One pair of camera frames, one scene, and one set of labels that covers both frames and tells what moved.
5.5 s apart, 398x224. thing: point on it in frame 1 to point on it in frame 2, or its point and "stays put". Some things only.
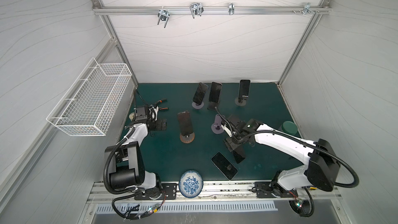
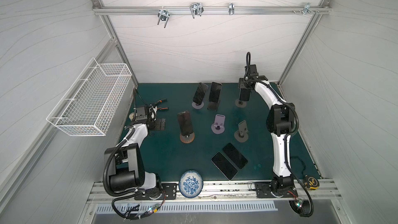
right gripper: (232, 144) to (244, 86)
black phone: (200, 93) stays put
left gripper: (158, 126) stays put
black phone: (244, 89) stays put
